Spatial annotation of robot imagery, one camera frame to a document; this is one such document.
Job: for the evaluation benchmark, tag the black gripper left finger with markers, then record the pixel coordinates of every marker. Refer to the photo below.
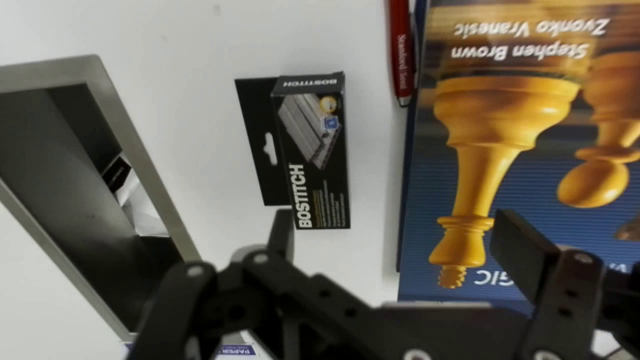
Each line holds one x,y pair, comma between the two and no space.
290,315

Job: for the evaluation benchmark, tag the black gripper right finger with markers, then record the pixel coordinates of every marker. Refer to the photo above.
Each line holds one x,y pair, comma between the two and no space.
581,306

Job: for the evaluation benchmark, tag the black staples box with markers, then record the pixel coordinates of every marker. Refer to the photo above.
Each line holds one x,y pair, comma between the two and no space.
296,131

